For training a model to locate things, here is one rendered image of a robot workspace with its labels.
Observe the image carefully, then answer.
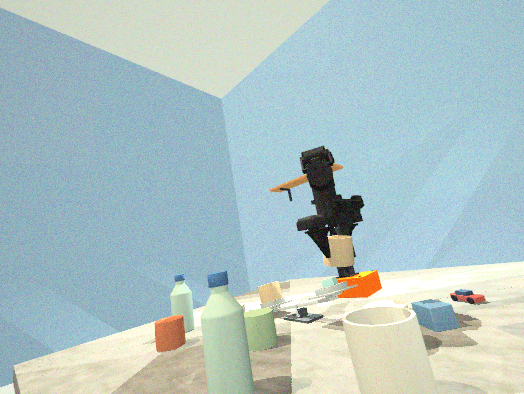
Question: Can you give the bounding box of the light blue block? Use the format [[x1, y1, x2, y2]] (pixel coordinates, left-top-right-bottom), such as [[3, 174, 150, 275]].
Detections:
[[411, 299, 459, 332]]

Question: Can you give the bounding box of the white balance beam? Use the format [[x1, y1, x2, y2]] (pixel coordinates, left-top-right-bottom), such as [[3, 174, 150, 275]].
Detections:
[[260, 281, 358, 324]]

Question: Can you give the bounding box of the green cylinder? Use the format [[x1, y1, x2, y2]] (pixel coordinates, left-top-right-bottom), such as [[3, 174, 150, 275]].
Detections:
[[244, 308, 278, 351]]

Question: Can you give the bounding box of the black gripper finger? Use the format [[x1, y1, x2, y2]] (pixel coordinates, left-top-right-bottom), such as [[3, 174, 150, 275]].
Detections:
[[334, 223, 358, 236], [305, 227, 331, 258]]

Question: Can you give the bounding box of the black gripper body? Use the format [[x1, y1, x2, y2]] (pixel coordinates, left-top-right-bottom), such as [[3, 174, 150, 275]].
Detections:
[[296, 191, 363, 231]]

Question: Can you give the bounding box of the orange toy car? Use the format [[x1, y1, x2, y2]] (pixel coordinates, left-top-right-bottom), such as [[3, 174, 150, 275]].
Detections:
[[450, 289, 486, 304]]

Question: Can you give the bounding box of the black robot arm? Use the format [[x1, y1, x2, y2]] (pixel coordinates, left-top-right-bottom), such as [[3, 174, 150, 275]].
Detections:
[[299, 146, 364, 278]]

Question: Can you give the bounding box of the orange cylinder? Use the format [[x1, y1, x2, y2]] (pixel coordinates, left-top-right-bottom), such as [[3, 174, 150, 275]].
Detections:
[[155, 315, 186, 352]]

